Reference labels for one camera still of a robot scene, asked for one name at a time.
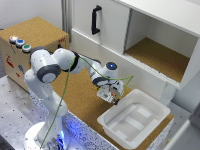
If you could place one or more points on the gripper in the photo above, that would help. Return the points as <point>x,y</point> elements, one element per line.
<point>107,91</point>

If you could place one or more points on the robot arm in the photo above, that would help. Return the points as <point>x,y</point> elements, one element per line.
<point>45,66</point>

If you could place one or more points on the white plastic box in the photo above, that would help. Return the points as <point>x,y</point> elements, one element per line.
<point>133,118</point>

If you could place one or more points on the white sliding door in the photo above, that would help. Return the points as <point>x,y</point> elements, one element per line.
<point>103,23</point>

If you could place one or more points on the white cabinet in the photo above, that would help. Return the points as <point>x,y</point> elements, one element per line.
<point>156,43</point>

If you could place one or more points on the green button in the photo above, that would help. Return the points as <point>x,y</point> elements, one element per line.
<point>26,47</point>

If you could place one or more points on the blue button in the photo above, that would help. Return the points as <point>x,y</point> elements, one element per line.
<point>20,42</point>

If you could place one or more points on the red button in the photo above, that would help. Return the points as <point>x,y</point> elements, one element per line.
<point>13,39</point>

